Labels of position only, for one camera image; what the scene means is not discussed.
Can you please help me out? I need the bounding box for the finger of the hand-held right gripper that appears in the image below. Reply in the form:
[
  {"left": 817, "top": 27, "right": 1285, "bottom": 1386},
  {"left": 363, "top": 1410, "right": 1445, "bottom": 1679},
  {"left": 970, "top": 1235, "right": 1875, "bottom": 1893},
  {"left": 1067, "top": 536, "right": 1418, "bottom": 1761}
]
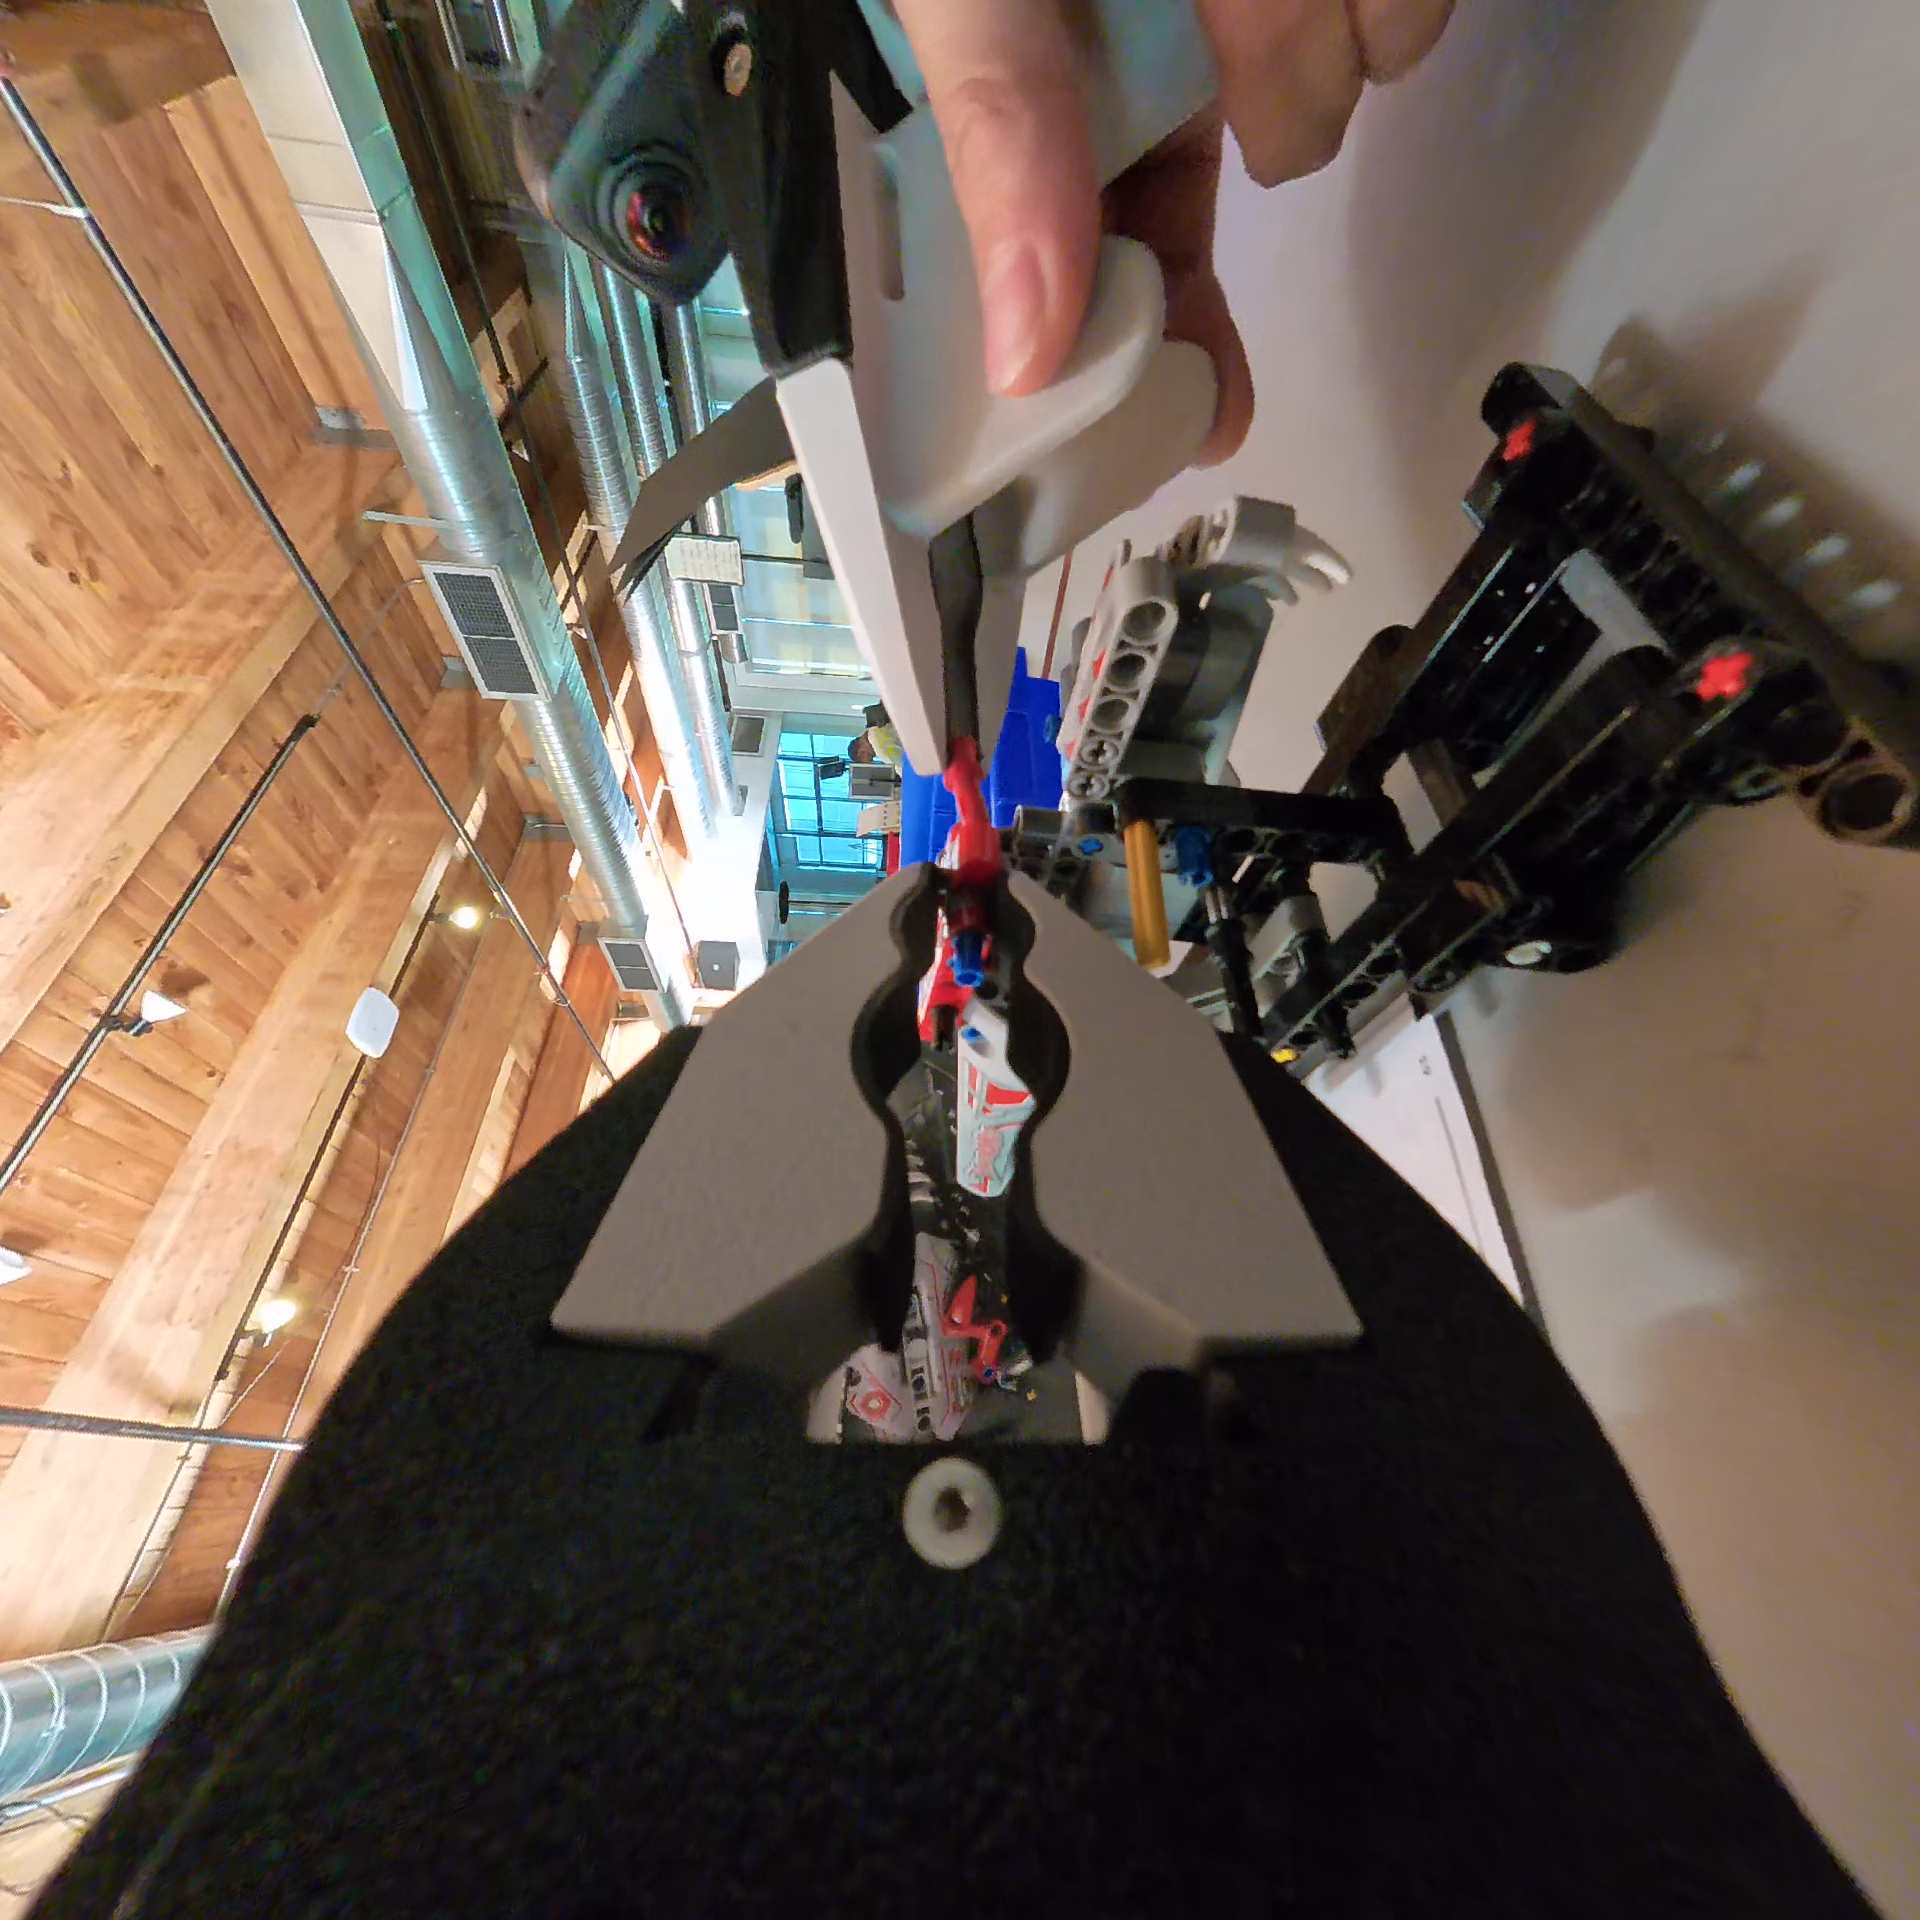
[
  {"left": 973, "top": 517, "right": 1074, "bottom": 745},
  {"left": 777, "top": 360, "right": 990, "bottom": 779}
]

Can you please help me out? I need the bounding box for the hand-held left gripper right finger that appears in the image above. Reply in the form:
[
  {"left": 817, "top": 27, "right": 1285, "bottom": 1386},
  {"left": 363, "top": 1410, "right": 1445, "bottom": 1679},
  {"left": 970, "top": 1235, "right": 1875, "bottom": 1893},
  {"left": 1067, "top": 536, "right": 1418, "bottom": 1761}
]
[{"left": 1002, "top": 872, "right": 1368, "bottom": 1375}]

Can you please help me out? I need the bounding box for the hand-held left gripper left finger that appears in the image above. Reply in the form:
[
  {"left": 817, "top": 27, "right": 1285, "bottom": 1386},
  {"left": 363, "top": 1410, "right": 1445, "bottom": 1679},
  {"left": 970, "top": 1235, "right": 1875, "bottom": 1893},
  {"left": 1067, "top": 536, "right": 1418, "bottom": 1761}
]
[{"left": 551, "top": 866, "right": 939, "bottom": 1360}]

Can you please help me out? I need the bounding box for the red toy brick pin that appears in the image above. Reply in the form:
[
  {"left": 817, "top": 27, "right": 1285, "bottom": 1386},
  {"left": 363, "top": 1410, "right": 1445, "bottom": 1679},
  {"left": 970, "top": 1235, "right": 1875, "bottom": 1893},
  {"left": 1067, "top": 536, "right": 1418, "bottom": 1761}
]
[{"left": 939, "top": 736, "right": 994, "bottom": 881}]

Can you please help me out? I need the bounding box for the toy brick truck model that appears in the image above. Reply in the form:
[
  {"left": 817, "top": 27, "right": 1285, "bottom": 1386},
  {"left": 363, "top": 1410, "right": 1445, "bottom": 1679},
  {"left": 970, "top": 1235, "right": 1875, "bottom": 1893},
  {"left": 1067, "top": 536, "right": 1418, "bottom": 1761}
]
[{"left": 914, "top": 360, "right": 1920, "bottom": 1202}]

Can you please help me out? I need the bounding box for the white desk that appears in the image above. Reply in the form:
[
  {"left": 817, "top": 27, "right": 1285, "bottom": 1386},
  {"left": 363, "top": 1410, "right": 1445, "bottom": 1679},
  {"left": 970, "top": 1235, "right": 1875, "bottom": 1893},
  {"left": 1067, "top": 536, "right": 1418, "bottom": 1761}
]
[{"left": 1037, "top": 0, "right": 1920, "bottom": 1920}]

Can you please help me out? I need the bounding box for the person's right hand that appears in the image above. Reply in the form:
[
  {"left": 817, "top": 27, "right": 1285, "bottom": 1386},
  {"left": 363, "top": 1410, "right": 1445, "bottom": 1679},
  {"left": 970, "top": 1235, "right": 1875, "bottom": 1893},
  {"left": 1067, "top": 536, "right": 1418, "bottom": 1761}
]
[{"left": 897, "top": 0, "right": 1462, "bottom": 472}]

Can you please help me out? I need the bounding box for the blue plastic storage bin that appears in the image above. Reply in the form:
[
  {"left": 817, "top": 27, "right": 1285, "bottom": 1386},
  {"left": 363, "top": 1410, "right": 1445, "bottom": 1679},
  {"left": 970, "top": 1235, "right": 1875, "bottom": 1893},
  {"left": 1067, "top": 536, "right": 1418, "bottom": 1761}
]
[{"left": 897, "top": 646, "right": 1087, "bottom": 873}]

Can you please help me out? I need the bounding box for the building instruction booklet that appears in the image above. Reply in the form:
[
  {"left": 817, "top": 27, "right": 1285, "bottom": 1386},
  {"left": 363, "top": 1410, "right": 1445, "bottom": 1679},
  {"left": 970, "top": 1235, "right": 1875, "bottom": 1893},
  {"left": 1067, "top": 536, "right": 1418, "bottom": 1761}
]
[{"left": 1296, "top": 1001, "right": 1539, "bottom": 1337}]

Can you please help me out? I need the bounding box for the large ceiling vent grille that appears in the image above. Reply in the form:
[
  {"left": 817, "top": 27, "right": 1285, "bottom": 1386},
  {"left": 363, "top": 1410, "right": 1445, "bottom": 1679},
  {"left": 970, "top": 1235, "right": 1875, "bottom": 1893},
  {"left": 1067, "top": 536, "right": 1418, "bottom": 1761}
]
[{"left": 416, "top": 560, "right": 569, "bottom": 703}]

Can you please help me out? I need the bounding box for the silver ventilation duct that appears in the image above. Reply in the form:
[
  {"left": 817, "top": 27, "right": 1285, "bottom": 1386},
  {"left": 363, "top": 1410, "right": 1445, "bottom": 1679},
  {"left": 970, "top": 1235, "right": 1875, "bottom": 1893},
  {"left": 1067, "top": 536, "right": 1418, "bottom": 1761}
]
[
  {"left": 0, "top": 1629, "right": 215, "bottom": 1802},
  {"left": 301, "top": 0, "right": 753, "bottom": 1039}
]

